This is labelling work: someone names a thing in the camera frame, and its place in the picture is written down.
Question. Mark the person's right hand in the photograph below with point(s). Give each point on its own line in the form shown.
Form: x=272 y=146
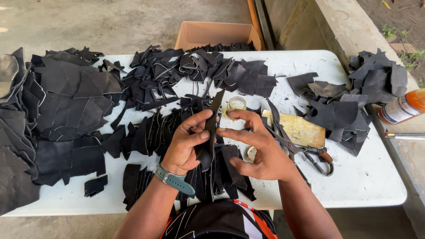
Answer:
x=265 y=152

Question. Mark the heap of white-edged leather cutouts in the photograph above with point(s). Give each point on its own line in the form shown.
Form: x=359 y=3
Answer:
x=186 y=71

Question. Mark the black orange white shirt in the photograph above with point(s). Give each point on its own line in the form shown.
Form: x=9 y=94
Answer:
x=215 y=220

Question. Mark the long curved black leather cutout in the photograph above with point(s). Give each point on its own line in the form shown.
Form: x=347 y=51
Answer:
x=212 y=121

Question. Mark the yellow wooden board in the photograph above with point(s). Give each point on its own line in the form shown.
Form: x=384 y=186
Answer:
x=302 y=129

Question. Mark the leather pieces inside box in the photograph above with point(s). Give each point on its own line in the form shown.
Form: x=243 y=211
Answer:
x=229 y=47

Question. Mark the orange plastic bottle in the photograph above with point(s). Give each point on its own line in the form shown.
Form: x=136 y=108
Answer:
x=401 y=108

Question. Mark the pile of dark leather scraps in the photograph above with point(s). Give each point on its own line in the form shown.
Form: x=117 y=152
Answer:
x=378 y=78

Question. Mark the small glass jar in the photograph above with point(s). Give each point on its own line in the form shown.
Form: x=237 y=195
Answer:
x=236 y=103

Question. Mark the person's left hand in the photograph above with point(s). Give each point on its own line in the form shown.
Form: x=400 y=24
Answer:
x=179 y=149

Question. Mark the large heap of leather sheets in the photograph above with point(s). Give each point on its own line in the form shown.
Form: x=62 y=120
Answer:
x=56 y=119

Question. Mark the large metal scissors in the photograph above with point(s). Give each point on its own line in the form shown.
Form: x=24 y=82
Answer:
x=287 y=142

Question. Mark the thin metal tool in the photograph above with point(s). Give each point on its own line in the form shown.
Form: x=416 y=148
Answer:
x=405 y=135

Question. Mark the round jar lid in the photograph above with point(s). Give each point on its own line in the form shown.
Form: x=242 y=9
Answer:
x=252 y=154

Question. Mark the small black leather scrap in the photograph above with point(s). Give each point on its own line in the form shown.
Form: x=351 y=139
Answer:
x=95 y=186

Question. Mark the heap of black suede pieces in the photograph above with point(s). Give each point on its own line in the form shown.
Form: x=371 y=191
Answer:
x=338 y=114

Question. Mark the orange metal pole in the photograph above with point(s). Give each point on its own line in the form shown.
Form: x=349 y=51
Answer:
x=255 y=23

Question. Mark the teal wristwatch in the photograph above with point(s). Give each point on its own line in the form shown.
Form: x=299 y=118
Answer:
x=174 y=181

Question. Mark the rows of stacked leather cutouts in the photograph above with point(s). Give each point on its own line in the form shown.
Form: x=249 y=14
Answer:
x=146 y=136

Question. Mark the brown cardboard box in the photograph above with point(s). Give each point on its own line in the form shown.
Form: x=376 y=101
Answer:
x=212 y=33

